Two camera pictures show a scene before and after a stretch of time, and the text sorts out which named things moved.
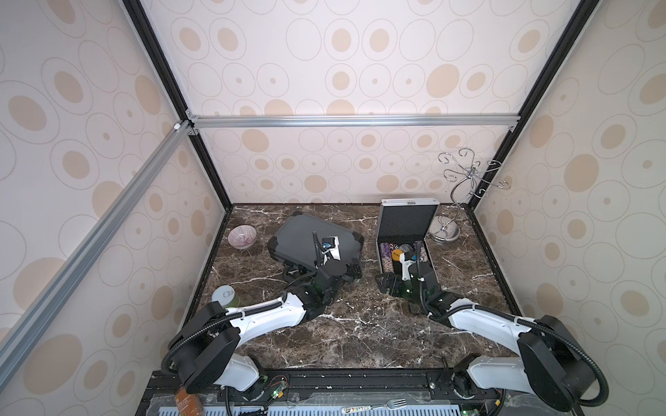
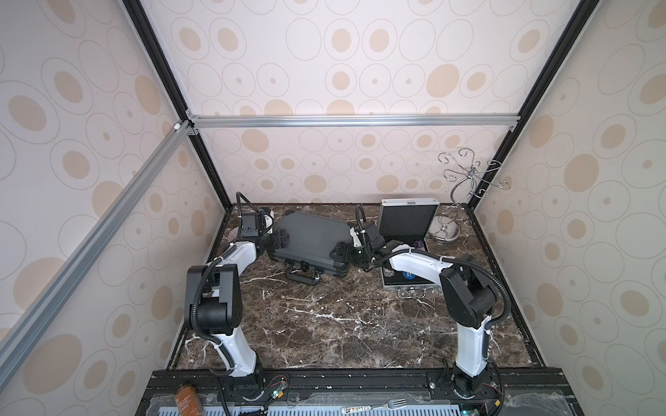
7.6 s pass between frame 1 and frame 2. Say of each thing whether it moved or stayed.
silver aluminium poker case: stayed
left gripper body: moved
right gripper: moved
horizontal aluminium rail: stayed
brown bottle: stayed
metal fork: stayed
